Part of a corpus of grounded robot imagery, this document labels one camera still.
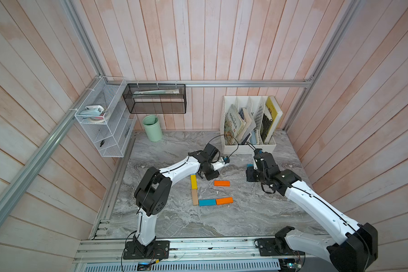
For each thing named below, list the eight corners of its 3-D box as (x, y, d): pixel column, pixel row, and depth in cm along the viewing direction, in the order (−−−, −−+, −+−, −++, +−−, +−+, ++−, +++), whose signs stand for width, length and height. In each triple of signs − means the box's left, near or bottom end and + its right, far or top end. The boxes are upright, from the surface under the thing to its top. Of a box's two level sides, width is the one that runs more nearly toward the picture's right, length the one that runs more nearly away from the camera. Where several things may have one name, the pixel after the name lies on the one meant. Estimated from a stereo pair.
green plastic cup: (146, 141, 116) (140, 126, 105) (149, 130, 123) (144, 114, 112) (161, 141, 116) (157, 126, 105) (164, 130, 123) (160, 114, 112)
